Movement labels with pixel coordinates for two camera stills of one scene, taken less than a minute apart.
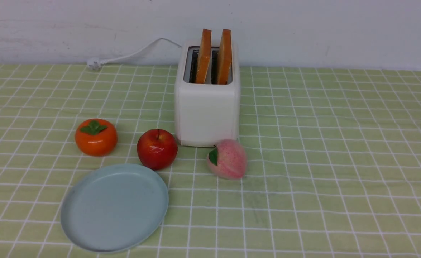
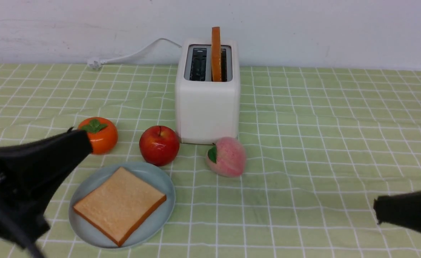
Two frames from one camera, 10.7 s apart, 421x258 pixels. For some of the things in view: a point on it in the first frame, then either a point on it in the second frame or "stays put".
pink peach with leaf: x=227 y=160 stays put
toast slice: x=204 y=57 -> x=119 y=205
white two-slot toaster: x=207 y=95 stays put
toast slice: x=225 y=68 -> x=216 y=58
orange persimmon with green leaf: x=96 y=137 stays put
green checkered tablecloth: x=341 y=163 stays put
